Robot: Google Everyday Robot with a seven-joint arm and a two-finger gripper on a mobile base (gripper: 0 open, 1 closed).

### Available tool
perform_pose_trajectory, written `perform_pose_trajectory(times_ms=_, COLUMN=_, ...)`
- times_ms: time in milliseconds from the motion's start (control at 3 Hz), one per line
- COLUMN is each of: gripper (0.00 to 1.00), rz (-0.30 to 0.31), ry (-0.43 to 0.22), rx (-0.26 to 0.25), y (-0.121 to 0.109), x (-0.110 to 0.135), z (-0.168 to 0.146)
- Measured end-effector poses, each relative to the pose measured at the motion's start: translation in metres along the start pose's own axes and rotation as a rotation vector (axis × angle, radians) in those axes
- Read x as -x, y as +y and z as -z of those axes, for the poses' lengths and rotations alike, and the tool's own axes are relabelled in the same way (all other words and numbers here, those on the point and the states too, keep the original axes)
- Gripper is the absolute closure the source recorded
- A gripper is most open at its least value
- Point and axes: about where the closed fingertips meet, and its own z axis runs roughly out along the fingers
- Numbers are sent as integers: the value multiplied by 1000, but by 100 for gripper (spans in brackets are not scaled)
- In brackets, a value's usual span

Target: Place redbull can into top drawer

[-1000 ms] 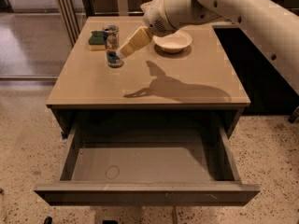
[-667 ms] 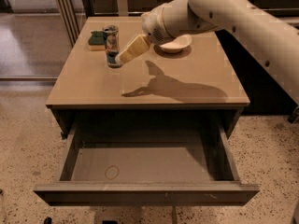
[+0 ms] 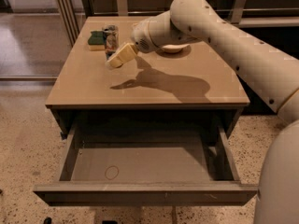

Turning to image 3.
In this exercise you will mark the open grey top drawer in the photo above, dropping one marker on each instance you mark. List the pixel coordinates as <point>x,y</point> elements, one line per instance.
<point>133,163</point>

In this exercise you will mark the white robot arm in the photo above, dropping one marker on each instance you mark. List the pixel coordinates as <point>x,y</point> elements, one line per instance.
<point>270,72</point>

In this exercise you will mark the white paper bowl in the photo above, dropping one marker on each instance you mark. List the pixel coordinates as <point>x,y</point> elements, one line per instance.
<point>173,49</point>

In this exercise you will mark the green yellow sponge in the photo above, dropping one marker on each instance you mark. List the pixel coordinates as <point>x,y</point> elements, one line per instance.
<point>96,41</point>

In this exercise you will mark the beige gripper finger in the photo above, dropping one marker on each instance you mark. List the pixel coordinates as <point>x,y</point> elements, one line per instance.
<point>124,54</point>

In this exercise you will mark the tan cabinet with glass top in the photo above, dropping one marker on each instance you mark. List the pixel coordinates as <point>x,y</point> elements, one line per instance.
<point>192,84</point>

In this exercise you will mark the redbull can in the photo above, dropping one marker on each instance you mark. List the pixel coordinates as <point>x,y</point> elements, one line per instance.
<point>111,39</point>

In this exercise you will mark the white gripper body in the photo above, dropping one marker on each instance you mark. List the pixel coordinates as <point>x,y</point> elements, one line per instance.
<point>140,36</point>

